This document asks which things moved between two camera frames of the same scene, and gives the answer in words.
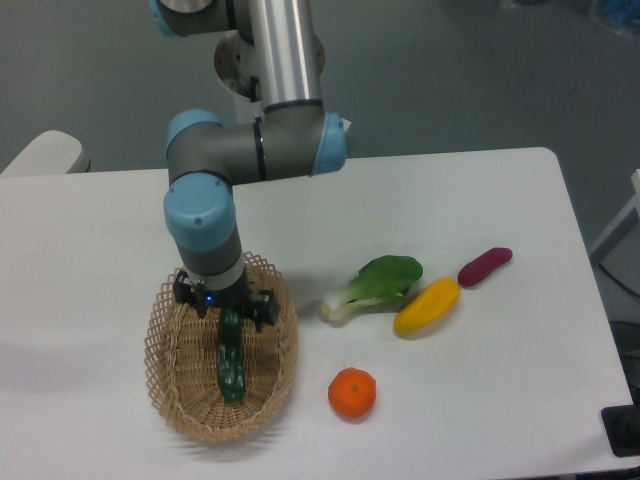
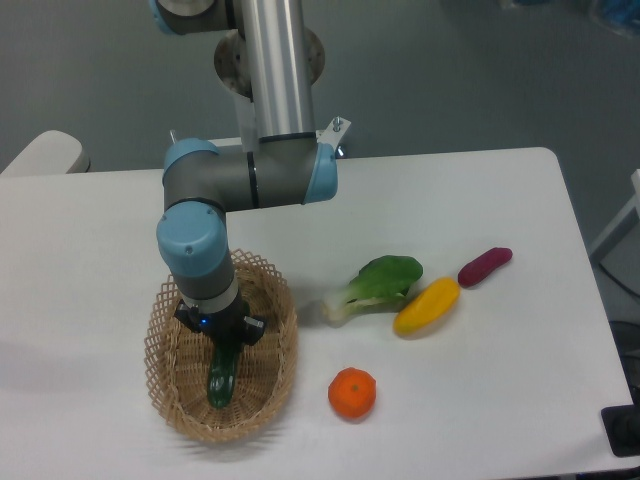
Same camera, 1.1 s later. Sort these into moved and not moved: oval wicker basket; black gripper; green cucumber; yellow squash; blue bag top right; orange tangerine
Moved: green cucumber; black gripper
Not moved: orange tangerine; oval wicker basket; yellow squash; blue bag top right
